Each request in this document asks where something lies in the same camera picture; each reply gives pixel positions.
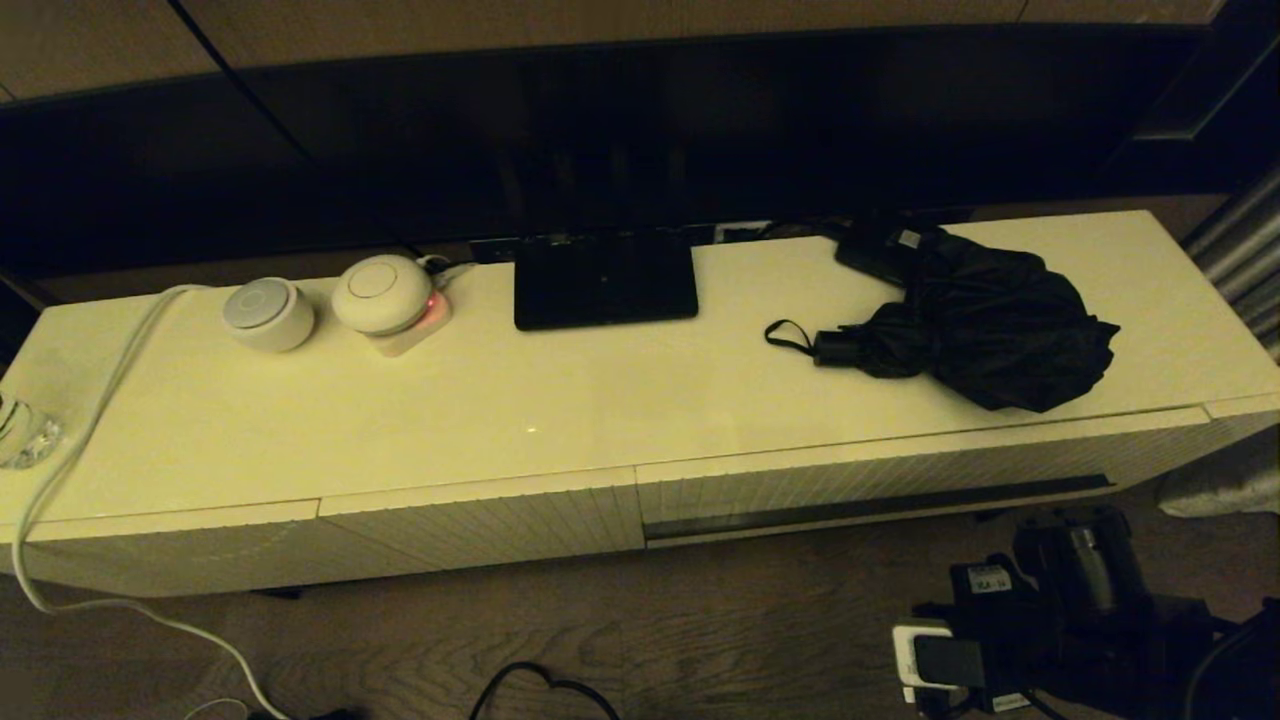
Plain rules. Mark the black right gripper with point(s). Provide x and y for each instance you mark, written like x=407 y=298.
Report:
x=985 y=600

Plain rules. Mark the white speaker with grey top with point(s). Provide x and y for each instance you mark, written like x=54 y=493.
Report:
x=268 y=315

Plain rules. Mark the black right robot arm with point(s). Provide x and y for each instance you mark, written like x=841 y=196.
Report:
x=1090 y=570

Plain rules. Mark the black flat screen television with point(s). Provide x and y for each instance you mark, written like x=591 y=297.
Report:
x=600 y=130

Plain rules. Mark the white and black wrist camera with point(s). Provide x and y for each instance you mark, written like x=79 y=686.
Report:
x=945 y=660

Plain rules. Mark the clear glass object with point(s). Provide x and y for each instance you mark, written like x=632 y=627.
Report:
x=25 y=435

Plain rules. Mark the black television base plate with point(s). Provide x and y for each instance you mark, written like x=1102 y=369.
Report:
x=605 y=285

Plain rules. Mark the silver pleated curtain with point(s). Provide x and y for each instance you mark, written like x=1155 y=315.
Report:
x=1240 y=250

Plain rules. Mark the white power strip red light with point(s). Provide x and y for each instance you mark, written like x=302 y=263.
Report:
x=420 y=338

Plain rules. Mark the white round dome device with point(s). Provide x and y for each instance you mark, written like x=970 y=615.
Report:
x=380 y=295

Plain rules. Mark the white TV cabinet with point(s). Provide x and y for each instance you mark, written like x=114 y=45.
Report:
x=600 y=400

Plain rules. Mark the small black set-top box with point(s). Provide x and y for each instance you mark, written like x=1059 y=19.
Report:
x=868 y=255

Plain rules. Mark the white cabinet drawer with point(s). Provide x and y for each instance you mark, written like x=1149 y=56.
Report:
x=900 y=470

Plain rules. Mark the black umbrella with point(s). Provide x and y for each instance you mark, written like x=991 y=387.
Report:
x=1000 y=320

